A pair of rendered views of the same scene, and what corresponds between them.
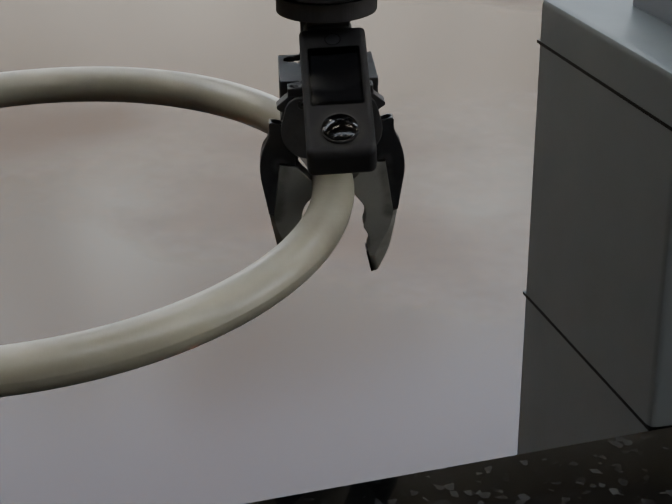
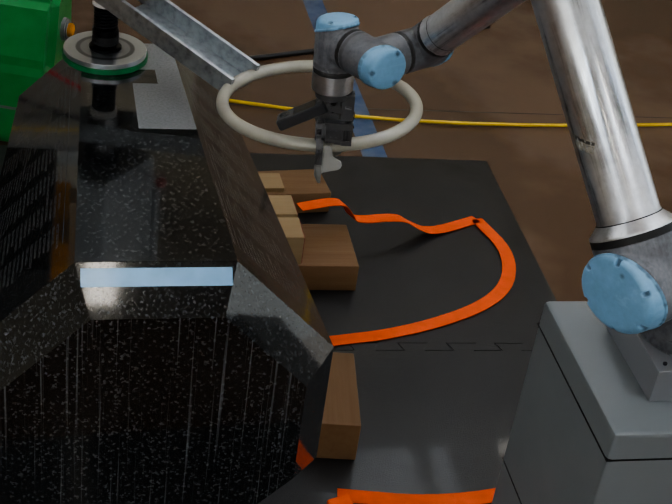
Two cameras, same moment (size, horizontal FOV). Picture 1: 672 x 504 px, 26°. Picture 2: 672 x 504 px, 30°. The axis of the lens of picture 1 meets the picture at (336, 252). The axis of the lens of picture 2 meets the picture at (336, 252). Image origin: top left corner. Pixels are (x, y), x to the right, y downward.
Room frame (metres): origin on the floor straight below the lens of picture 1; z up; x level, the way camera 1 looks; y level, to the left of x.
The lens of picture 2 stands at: (1.07, -2.45, 2.24)
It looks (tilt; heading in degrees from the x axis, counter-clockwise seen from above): 33 degrees down; 90
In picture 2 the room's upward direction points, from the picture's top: 9 degrees clockwise
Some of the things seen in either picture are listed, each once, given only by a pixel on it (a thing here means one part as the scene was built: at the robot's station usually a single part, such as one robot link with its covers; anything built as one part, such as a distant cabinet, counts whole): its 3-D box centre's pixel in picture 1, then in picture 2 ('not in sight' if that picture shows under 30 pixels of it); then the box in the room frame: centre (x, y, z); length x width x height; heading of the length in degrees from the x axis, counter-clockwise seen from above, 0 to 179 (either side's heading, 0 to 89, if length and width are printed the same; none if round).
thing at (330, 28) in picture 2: not in sight; (336, 43); (1.00, 0.01, 1.16); 0.10 x 0.09 x 0.12; 133
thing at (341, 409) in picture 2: not in sight; (332, 403); (1.12, 0.14, 0.07); 0.30 x 0.12 x 0.12; 98
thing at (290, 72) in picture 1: (327, 69); (333, 115); (1.02, 0.01, 0.99); 0.09 x 0.08 x 0.12; 4
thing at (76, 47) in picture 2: not in sight; (105, 49); (0.40, 0.52, 0.82); 0.21 x 0.21 x 0.01
